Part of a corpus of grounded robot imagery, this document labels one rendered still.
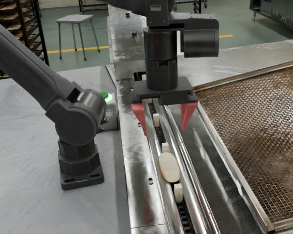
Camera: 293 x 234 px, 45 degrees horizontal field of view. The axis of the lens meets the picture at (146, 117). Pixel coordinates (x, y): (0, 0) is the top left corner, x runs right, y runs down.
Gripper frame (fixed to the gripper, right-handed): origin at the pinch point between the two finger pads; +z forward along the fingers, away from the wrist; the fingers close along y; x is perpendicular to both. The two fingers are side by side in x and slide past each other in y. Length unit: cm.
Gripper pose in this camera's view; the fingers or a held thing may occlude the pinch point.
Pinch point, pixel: (163, 128)
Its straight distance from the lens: 69.5
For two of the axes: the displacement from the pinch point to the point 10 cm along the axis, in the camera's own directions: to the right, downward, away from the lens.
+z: 0.6, 8.9, 4.6
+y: 9.9, -1.0, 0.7
